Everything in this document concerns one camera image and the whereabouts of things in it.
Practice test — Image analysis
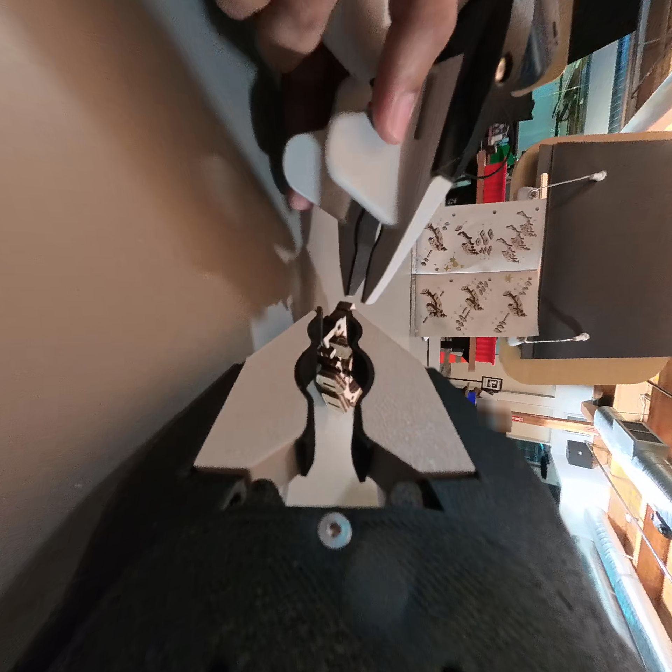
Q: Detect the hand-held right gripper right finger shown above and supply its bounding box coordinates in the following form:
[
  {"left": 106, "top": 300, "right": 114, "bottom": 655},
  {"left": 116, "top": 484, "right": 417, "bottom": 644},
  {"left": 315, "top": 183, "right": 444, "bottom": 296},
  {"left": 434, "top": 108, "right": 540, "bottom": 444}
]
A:
[{"left": 344, "top": 310, "right": 478, "bottom": 499}]

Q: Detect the layered wooden puzzle model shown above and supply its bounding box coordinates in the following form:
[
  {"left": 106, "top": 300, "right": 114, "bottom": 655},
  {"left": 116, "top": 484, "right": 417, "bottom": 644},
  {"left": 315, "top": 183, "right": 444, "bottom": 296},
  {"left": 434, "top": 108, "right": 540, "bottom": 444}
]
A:
[{"left": 314, "top": 302, "right": 363, "bottom": 415}]

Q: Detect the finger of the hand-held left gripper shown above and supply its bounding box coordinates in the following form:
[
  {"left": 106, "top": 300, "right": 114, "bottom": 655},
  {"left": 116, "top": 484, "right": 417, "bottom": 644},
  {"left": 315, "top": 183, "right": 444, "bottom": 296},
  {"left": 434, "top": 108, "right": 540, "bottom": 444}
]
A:
[
  {"left": 338, "top": 202, "right": 382, "bottom": 296},
  {"left": 361, "top": 156, "right": 454, "bottom": 306}
]

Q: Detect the wood-backed black display board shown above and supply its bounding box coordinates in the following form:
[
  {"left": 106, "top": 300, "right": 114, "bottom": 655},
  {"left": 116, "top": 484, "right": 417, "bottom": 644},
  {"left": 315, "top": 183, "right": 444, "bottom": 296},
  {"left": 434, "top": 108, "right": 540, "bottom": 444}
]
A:
[{"left": 499, "top": 134, "right": 672, "bottom": 386}]

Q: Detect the puzzle instruction booklet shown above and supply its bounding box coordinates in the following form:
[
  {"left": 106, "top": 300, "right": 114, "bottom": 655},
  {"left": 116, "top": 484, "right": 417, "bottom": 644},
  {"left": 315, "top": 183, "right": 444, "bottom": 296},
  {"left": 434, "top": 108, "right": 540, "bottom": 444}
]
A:
[{"left": 412, "top": 202, "right": 547, "bottom": 338}]

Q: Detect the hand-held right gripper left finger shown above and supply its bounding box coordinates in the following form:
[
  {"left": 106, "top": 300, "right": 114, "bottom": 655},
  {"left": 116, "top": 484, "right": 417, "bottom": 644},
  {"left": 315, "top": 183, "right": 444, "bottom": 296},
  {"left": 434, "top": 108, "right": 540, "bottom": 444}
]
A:
[{"left": 193, "top": 307, "right": 322, "bottom": 499}]

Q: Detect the grey desk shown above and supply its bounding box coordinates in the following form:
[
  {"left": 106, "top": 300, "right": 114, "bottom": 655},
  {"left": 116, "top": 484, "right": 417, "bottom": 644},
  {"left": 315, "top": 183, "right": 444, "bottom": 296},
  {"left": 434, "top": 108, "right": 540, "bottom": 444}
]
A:
[{"left": 0, "top": 0, "right": 428, "bottom": 672}]

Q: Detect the person's left hand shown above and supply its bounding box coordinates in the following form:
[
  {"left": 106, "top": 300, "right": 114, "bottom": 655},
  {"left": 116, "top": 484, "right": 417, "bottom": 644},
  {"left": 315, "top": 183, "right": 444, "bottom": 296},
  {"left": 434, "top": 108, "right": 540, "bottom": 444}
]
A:
[{"left": 214, "top": 0, "right": 459, "bottom": 146}]

